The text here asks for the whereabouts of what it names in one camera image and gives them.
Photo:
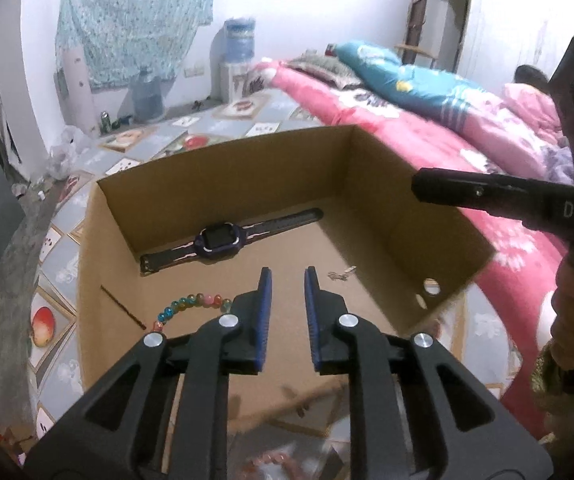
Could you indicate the clear water jug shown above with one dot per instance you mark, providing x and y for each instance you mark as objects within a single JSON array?
[{"x": 147, "y": 95}]

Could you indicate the blue pillow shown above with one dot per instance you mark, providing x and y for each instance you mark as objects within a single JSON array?
[{"x": 417, "y": 85}]

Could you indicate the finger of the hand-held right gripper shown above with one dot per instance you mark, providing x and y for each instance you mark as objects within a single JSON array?
[{"x": 467, "y": 191}]

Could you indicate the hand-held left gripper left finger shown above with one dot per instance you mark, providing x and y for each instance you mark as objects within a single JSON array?
[{"x": 264, "y": 310}]

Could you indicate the teal hanging cloth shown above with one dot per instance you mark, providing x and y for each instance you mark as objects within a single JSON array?
[{"x": 132, "y": 20}]

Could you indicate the person's right forearm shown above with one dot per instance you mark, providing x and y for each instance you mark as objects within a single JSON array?
[{"x": 559, "y": 390}]

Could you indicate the black smart watch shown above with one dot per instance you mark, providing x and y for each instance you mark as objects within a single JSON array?
[{"x": 217, "y": 240}]

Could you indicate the green drink can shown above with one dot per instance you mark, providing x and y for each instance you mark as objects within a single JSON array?
[{"x": 105, "y": 123}]

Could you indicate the clear plastic bags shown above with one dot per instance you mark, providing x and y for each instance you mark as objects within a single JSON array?
[{"x": 67, "y": 152}]

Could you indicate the wooden door frame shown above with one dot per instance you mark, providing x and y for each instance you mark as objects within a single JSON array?
[{"x": 417, "y": 5}]

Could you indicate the grey patterned pillow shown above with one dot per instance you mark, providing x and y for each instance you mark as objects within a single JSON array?
[{"x": 322, "y": 67}]

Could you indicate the white wardrobe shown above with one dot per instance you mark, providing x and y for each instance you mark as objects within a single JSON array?
[{"x": 517, "y": 10}]

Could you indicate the brown cardboard box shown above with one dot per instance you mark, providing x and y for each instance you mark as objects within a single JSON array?
[{"x": 367, "y": 170}]

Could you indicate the red floral blanket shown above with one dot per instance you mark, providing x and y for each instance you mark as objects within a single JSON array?
[{"x": 467, "y": 260}]

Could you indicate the purple cloth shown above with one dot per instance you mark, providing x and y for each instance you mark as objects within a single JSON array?
[{"x": 559, "y": 170}]

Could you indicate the gold dangle earring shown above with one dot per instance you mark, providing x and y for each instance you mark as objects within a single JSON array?
[{"x": 342, "y": 274}]

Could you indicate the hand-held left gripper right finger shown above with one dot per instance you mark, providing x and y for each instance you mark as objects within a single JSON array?
[{"x": 311, "y": 310}]

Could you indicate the blue water bottle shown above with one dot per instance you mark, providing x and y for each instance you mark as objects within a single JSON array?
[{"x": 239, "y": 40}]

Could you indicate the pink quilt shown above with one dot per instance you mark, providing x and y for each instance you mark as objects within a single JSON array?
[{"x": 512, "y": 130}]

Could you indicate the wooden chair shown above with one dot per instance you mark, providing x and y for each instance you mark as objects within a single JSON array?
[{"x": 417, "y": 52}]

